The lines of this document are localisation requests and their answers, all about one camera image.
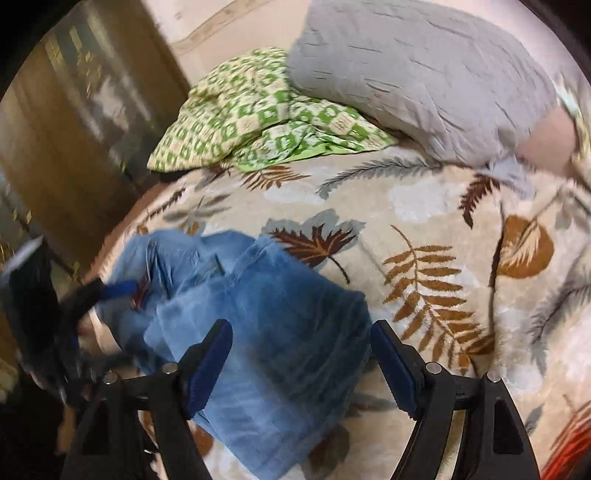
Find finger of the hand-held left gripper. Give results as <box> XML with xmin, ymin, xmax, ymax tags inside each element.
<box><xmin>58</xmin><ymin>277</ymin><xmax>141</xmax><ymax>326</ymax></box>

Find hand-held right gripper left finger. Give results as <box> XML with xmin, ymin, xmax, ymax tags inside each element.
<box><xmin>60</xmin><ymin>318</ymin><xmax>234</xmax><ymax>480</ymax></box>

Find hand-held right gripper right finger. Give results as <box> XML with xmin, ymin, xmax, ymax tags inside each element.
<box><xmin>369</xmin><ymin>319</ymin><xmax>542</xmax><ymax>480</ymax></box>

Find blue denim pants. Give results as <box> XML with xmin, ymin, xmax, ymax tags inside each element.
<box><xmin>95</xmin><ymin>230</ymin><xmax>373</xmax><ymax>477</ymax></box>

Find leaf print blanket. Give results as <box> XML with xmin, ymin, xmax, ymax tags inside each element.
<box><xmin>83</xmin><ymin>143</ymin><xmax>591</xmax><ymax>480</ymax></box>

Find wooden glass door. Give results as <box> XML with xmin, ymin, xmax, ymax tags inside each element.
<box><xmin>0</xmin><ymin>0</ymin><xmax>191</xmax><ymax>282</ymax></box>

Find red glass bowl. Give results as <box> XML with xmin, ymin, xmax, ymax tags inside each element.
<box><xmin>539</xmin><ymin>406</ymin><xmax>591</xmax><ymax>480</ymax></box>

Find green checkered cloth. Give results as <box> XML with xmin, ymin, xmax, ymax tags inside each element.
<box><xmin>147</xmin><ymin>46</ymin><xmax>399</xmax><ymax>174</ymax></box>

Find beige bolster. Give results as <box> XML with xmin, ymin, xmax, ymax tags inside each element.
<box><xmin>515</xmin><ymin>108</ymin><xmax>583</xmax><ymax>179</ymax></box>

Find grey quilted pillow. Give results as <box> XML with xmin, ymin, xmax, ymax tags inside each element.
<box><xmin>286</xmin><ymin>0</ymin><xmax>567</xmax><ymax>200</ymax></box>

